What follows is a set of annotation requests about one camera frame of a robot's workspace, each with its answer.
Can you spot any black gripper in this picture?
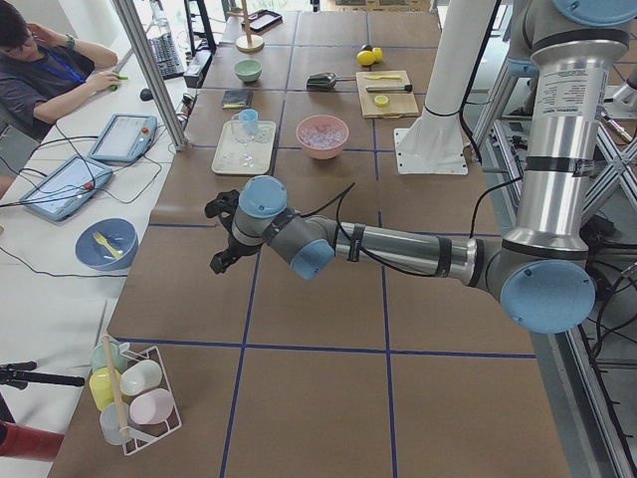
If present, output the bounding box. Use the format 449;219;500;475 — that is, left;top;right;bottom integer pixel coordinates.
204;189;242;273

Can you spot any metal ice scoop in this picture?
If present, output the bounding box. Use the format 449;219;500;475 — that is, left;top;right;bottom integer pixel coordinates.
306;73;356;92

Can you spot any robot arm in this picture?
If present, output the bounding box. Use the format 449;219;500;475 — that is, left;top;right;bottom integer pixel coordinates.
205;1;636;334

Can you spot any white cup in rack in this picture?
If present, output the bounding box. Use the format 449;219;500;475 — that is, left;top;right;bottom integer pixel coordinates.
119;359;163;396

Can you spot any green cup in rack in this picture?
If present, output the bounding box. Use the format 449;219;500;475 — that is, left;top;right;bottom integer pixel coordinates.
91;338;129;373

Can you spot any light blue plastic cup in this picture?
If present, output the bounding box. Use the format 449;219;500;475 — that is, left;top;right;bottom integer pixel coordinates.
239;109;259;136

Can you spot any pink bowl of ice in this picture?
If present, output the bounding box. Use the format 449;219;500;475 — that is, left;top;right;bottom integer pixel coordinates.
296;115;349;159

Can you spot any pink cup in rack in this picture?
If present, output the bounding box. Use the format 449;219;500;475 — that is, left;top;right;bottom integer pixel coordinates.
129;388;174;425

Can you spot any yellow cup in rack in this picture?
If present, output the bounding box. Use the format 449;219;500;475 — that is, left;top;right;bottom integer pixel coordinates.
89;367;114;411

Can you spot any clear cup in rack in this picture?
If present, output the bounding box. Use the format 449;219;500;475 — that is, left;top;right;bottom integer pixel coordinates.
100;402;130;445

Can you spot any wooden cup stand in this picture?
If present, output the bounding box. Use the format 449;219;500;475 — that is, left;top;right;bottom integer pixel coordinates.
235;0;265;54

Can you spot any blue bowl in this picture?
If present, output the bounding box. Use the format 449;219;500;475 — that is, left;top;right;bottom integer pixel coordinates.
75;218;138;272

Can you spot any yellow plastic fork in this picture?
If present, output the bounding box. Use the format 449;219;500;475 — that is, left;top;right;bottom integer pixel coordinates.
93;231;121;260

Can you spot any cream bear tray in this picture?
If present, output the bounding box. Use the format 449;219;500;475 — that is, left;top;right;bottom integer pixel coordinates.
211;120;277;175

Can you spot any clear wine glass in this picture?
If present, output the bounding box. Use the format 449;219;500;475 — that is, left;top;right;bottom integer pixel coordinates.
231;119;256;167

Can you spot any far teach pendant tablet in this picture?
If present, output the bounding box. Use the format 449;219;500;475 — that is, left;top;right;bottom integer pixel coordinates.
88;114;158;163

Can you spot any teach pendant tablet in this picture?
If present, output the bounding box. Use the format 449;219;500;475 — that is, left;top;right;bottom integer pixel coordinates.
19;154;112;222
88;114;158;163

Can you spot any dark grey folded cloth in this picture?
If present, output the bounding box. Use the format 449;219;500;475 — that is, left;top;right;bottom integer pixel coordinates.
221;89;253;110

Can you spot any near teach pendant tablet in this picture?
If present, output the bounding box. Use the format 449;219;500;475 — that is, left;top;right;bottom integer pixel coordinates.
19;154;112;222

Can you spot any green ceramic bowl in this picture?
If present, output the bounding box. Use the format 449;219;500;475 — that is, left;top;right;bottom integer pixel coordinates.
234;59;263;83

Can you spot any black keyboard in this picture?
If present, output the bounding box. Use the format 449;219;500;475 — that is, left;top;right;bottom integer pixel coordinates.
148;33;185;80

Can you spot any lemon half slice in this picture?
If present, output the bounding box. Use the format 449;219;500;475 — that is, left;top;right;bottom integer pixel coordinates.
373;95;390;108

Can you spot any wooden cutting board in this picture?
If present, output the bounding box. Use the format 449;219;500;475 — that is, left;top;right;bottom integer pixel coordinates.
356;70;420;119

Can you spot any black tripod leg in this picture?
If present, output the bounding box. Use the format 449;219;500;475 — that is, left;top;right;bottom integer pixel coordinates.
1;360;85;390

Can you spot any yellow plastic knife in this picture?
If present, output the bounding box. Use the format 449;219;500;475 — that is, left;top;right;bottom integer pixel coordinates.
364;74;402;81

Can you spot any steel cylinder rod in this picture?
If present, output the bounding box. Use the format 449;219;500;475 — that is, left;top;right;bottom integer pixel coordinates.
364;84;413;94

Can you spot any whole yellow lemon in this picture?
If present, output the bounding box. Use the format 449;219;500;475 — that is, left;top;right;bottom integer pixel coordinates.
356;50;376;67

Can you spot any seated person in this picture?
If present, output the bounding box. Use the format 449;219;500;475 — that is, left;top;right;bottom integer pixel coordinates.
1;1;120;139

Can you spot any red object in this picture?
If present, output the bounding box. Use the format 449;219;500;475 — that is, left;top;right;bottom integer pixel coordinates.
0;421;65;462

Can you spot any white wire cup rack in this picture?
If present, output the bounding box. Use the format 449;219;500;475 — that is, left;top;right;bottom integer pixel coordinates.
89;336;182;456

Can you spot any wooden rack handle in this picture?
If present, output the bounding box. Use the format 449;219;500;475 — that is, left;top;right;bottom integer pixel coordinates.
102;334;129;433

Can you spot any aluminium frame post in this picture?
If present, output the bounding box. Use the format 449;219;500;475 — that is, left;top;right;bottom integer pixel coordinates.
112;0;187;151

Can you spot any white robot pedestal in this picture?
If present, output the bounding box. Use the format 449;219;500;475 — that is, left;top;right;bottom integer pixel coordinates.
394;0;500;175

